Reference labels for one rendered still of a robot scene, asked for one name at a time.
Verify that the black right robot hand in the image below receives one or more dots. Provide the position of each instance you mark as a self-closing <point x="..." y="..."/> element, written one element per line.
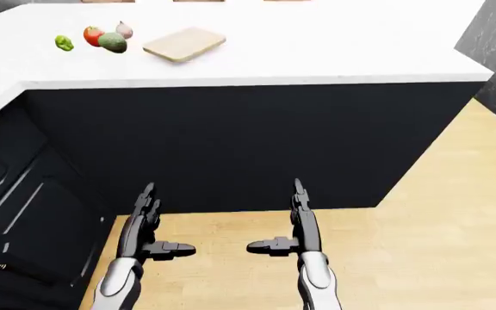
<point x="306" y="231"/>

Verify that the wooden cutting board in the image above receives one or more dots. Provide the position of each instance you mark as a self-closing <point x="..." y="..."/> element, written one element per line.
<point x="184" y="44"/>

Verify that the black kitchen island cabinet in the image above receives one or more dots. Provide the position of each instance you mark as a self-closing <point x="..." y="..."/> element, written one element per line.
<point x="231" y="145"/>

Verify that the green bell pepper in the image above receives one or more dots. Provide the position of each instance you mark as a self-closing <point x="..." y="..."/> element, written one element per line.
<point x="64" y="42"/>

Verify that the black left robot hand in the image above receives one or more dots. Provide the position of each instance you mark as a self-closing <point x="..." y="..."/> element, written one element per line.
<point x="134" y="231"/>

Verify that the green avocado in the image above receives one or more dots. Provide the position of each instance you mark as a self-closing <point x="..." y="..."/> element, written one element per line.
<point x="113" y="42"/>

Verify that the black drawer cabinet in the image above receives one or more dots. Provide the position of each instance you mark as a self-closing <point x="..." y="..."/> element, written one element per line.
<point x="28" y="210"/>

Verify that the red tomato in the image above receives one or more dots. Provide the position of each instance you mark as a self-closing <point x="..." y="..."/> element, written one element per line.
<point x="91" y="35"/>

